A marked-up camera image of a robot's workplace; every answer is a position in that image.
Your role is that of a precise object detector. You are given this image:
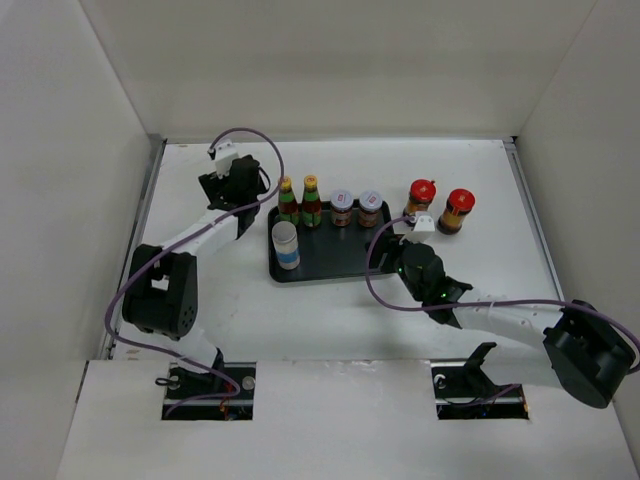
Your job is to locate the yellow-cap green-label sauce bottle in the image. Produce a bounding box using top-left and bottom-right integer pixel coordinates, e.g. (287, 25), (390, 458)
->
(278, 176), (300, 226)

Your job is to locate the silver-lid spice canister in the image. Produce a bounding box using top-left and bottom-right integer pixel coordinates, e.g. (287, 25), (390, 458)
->
(271, 221), (300, 270)

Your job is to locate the red-lid chili jar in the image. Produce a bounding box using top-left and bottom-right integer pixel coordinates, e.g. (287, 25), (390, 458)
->
(403, 179), (437, 215)
(437, 188), (476, 235)

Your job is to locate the white-lid sauce jar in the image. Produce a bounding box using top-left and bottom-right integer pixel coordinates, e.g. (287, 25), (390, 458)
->
(330, 190), (353, 227)
(358, 190), (383, 228)

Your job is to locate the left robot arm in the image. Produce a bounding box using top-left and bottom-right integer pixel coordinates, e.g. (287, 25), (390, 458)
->
(122, 155), (268, 399)

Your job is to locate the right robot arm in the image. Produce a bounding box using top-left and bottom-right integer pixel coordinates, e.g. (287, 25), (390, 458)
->
(366, 233), (639, 409)

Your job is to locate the black plastic tray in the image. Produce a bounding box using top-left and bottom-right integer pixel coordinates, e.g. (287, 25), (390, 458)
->
(267, 200), (391, 283)

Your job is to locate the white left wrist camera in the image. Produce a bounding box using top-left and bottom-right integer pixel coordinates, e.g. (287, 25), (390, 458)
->
(207, 139), (239, 178)

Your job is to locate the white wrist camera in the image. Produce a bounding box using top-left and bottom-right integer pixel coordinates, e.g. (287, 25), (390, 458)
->
(207, 139), (239, 178)
(401, 211), (436, 244)

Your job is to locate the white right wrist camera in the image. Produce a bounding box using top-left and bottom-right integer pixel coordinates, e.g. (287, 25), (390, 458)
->
(401, 211), (436, 244)

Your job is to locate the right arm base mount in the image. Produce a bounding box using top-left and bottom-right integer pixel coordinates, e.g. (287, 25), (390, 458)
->
(431, 342), (529, 420)

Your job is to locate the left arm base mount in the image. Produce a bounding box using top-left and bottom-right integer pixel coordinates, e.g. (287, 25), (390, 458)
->
(155, 363), (257, 421)

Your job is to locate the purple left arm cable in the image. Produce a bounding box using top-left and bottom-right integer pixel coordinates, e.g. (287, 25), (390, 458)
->
(107, 126), (286, 419)

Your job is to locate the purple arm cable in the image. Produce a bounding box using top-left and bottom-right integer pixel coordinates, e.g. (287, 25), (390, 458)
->
(107, 126), (286, 419)
(365, 214), (640, 406)

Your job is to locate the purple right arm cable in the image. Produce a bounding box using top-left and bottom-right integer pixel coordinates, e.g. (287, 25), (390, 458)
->
(365, 214), (640, 406)

